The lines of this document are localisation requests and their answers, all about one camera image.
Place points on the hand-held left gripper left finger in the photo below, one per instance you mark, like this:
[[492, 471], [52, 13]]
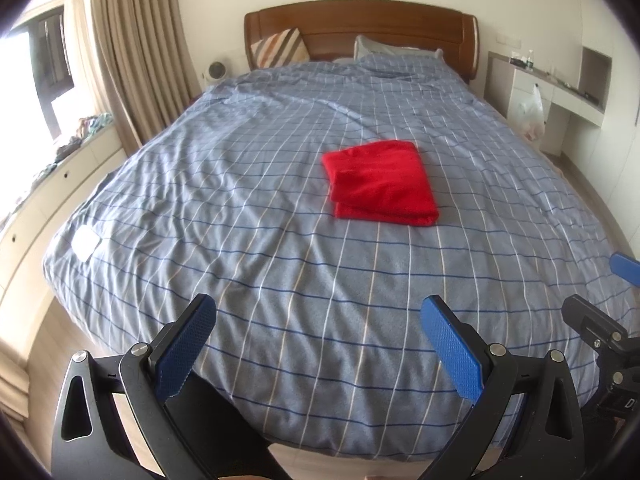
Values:
[[187, 345]]

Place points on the blue checked blanket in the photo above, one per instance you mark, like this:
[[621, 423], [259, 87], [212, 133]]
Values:
[[225, 200]]

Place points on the beige curtain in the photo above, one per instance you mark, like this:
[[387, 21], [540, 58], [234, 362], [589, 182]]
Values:
[[140, 50]]

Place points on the wooden bed headboard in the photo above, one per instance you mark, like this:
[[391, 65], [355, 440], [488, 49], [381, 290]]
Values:
[[375, 25]]

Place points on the pile of clothes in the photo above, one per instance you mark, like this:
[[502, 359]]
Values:
[[90, 125]]

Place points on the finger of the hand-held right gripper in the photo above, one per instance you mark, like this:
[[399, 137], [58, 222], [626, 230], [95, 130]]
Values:
[[625, 265]]

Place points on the grey pillow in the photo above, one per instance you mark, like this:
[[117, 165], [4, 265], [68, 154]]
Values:
[[375, 47]]

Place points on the striped pillow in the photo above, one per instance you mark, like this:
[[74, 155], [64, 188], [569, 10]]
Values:
[[280, 49]]

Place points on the white built-in desk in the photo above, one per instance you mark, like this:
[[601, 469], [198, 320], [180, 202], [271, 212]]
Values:
[[575, 100]]

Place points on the window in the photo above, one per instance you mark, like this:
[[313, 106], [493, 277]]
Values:
[[50, 60]]

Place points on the white blanket label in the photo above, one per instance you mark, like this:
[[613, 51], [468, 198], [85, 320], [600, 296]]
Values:
[[86, 244]]

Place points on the dark bottle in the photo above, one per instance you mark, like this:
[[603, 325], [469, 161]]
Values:
[[530, 60]]

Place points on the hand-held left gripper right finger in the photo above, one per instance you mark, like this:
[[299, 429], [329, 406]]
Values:
[[452, 347]]

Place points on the red sweater with white rabbit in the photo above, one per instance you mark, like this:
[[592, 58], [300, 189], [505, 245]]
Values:
[[380, 180]]

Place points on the white plastic bag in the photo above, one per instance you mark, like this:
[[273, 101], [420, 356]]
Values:
[[531, 115]]

